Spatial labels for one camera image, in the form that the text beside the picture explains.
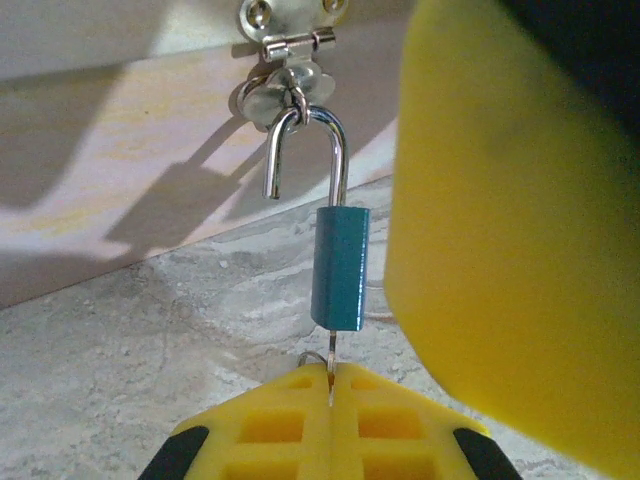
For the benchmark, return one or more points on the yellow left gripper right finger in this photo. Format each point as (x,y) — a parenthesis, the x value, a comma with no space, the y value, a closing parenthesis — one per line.
(400,435)

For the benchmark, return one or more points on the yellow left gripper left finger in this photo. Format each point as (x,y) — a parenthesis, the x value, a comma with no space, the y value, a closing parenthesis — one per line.
(270,430)

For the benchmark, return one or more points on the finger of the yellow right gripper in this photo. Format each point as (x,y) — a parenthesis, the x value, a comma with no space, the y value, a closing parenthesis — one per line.
(515,250)

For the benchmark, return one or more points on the silver key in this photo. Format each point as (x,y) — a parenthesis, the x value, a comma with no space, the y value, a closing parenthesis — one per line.
(332,350)

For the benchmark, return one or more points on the blue padlock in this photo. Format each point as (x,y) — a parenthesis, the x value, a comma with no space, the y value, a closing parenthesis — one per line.
(342,270)

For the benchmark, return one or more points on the silver metal hasp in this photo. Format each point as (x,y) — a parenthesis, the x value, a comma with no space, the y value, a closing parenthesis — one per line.
(285,50)

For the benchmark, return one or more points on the pink printed snack bag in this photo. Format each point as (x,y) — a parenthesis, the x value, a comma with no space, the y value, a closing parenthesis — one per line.
(125,150)

